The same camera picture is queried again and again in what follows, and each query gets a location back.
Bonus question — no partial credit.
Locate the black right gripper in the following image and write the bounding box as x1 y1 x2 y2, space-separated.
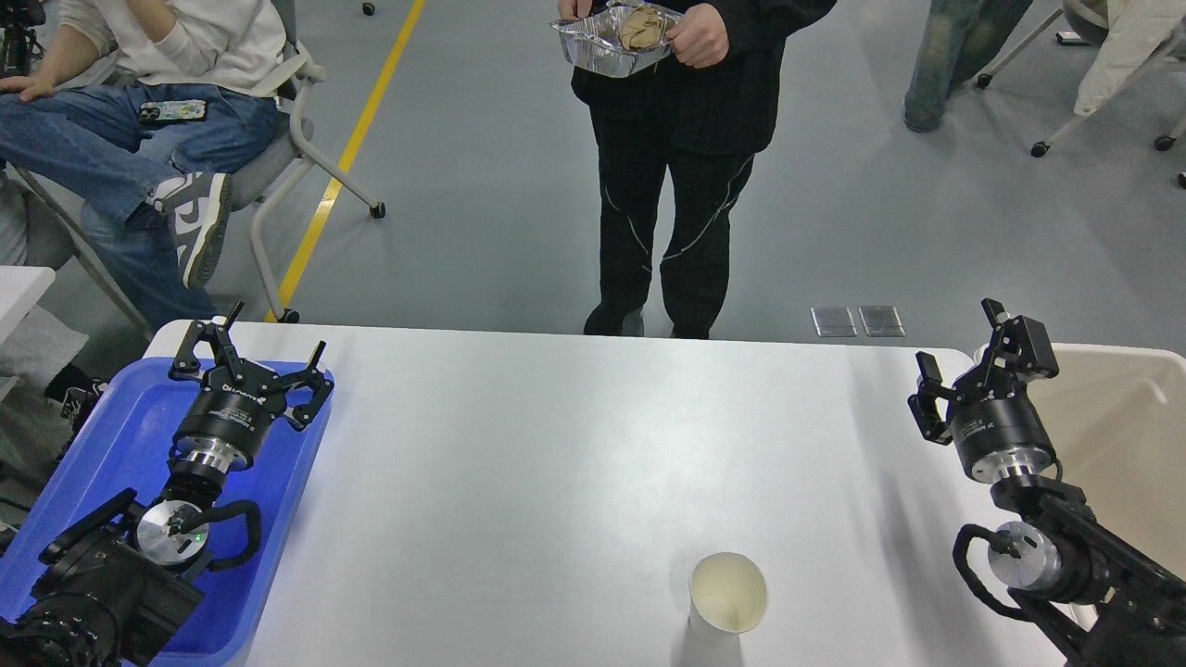
907 298 1060 485

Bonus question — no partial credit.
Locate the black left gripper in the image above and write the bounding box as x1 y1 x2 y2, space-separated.
168 300 334 472

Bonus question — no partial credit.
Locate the white paper cup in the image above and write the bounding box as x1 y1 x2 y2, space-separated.
688 550 770 643

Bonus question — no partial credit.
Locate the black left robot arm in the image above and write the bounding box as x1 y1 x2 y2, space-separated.
4 320 334 666

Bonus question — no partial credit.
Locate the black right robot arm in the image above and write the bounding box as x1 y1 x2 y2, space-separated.
908 298 1185 666

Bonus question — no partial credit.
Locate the blue plastic tray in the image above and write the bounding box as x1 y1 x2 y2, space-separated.
1 358 332 666

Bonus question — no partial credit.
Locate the beige plastic bin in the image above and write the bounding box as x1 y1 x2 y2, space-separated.
1027 343 1185 577

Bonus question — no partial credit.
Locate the grey office chair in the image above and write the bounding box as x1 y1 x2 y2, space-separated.
9 0 388 336

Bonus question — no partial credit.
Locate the white side table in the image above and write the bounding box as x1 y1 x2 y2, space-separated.
0 265 57 345

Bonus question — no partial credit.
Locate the phone with patterned case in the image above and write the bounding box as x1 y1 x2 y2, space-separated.
138 100 208 126

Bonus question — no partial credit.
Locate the seated person in jeans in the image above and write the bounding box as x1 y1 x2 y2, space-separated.
0 0 291 331

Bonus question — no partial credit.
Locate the person in faded jeans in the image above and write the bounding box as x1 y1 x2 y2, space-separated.
903 1 1032 132

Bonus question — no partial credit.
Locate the white chair with jacket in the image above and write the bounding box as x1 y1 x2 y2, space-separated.
975 1 1185 157

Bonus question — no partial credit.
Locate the standing person in black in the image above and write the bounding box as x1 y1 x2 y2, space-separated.
570 1 834 339

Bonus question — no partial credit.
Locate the crumpled brown paper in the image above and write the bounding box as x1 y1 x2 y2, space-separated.
618 6 667 51

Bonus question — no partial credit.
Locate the aluminium foil tray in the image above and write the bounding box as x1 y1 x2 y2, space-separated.
549 1 683 80

